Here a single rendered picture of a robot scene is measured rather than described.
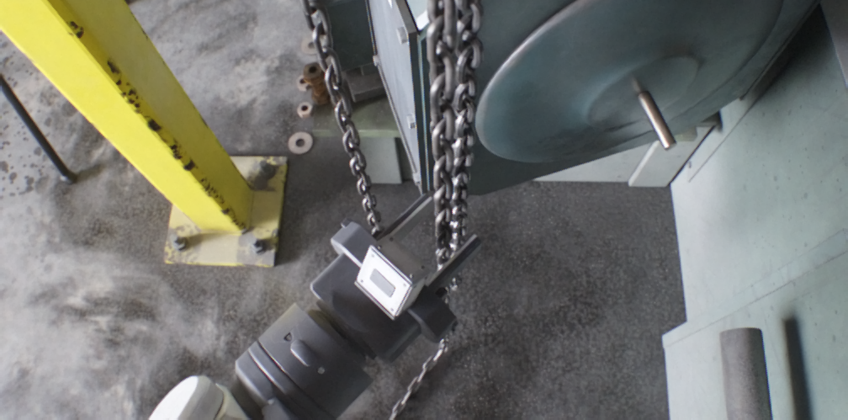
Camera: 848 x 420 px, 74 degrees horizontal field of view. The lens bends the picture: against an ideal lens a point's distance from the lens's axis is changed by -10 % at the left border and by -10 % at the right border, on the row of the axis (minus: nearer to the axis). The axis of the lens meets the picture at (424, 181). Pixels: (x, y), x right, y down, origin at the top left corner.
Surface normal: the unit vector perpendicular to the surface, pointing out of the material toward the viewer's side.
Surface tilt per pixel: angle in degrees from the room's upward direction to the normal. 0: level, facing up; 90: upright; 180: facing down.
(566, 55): 87
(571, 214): 0
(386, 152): 90
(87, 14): 90
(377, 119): 0
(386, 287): 60
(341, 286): 0
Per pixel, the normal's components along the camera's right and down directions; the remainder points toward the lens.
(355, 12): 0.30, 0.87
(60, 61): -0.03, 0.91
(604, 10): 0.19, 0.80
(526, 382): -0.04, -0.40
